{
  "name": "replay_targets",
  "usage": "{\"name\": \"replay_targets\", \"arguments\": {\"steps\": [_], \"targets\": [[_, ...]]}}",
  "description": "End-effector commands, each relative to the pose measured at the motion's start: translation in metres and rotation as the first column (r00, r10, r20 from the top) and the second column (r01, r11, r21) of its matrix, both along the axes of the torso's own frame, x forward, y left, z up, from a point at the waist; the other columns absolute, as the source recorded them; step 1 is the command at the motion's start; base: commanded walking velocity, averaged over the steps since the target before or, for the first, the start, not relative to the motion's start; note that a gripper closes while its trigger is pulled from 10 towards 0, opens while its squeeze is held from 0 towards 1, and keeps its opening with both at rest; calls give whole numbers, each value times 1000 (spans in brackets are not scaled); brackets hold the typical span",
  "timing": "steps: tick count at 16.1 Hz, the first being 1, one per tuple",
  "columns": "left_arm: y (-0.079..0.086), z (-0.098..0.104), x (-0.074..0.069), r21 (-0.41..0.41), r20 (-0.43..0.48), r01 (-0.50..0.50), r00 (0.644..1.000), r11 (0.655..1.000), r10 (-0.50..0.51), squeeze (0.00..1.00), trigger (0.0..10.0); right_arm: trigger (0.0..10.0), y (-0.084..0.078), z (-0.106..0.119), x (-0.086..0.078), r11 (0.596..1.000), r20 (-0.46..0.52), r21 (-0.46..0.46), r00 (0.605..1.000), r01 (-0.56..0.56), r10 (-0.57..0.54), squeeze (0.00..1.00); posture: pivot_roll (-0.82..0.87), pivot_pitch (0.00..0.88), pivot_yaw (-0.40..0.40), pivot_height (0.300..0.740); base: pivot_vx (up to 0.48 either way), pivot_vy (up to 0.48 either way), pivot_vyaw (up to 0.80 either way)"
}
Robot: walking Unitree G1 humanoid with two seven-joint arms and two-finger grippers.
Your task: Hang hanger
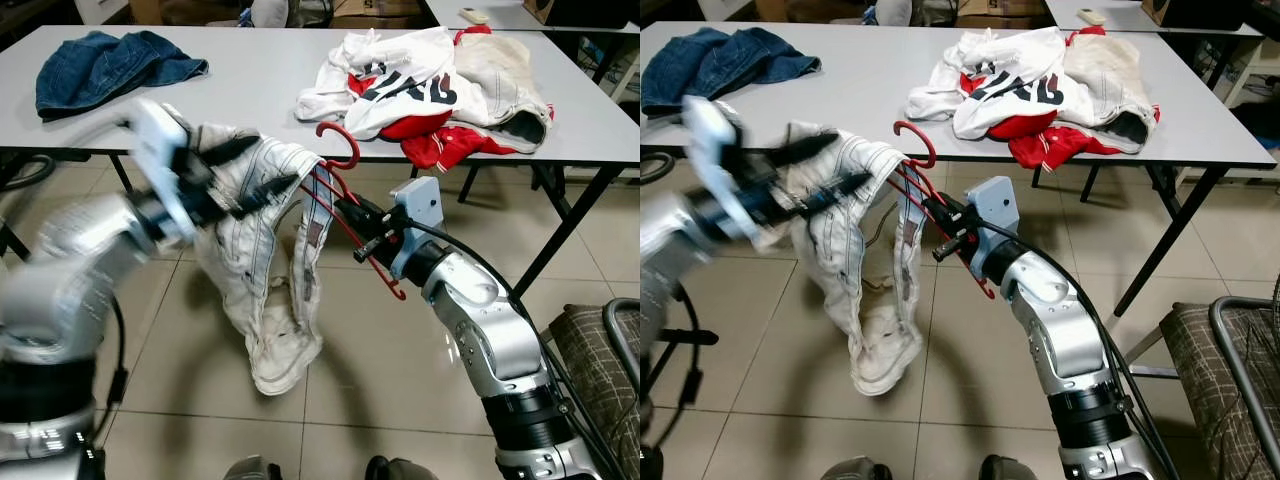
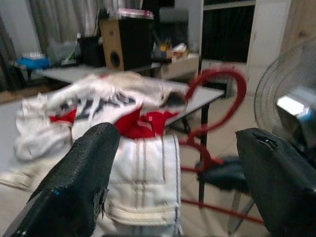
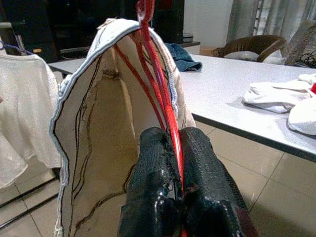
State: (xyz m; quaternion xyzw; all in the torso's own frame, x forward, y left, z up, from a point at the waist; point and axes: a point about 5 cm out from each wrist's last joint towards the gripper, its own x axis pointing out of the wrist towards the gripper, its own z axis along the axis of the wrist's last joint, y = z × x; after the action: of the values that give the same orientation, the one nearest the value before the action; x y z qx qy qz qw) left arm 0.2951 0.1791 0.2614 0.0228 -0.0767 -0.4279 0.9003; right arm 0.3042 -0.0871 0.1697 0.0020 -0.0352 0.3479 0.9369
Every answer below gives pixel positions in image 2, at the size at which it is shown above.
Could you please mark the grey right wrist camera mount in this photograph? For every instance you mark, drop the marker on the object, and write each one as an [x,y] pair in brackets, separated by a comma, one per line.
[296,123]

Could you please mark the grey standing fan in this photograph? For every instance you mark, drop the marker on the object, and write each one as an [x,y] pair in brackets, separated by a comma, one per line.
[269,81]

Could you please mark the blue plastic container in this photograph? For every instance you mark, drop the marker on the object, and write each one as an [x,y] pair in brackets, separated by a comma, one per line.
[32,62]

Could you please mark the cream drawer desk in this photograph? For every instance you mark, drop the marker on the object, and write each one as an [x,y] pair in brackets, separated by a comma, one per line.
[180,67]

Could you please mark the white shirt black print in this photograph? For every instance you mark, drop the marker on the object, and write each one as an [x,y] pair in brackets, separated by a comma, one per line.
[37,138]

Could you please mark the pale grey curtain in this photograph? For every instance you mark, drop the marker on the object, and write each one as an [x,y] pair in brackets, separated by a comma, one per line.
[56,22]

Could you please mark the cream denim jeans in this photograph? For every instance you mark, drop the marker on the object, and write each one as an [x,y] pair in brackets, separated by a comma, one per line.
[145,177]

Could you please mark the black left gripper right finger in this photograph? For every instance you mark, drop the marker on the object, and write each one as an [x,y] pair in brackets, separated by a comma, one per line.
[279,182]

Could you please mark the wooden speaker box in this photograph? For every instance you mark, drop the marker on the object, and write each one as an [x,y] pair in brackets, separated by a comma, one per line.
[111,42]

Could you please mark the red striped sports garment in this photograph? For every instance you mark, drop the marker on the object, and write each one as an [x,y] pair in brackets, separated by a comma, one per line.
[140,126]

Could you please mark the red clothes hanger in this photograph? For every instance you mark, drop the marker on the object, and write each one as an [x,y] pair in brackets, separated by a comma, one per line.
[243,91]

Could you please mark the black storage box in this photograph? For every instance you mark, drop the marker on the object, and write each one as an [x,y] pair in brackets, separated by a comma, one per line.
[91,51]

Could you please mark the white desk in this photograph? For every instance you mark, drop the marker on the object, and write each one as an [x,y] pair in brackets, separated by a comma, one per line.
[74,72]

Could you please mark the white open shelf cabinet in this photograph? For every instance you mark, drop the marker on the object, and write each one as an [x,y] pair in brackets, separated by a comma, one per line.
[266,37]

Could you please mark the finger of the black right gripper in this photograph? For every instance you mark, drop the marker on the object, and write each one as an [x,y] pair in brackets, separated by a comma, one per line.
[222,175]

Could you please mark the black metal table legs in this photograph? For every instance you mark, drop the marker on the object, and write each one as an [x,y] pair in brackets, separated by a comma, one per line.
[205,118]

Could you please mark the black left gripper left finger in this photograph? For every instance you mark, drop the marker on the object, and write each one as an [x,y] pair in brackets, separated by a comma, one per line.
[74,177]

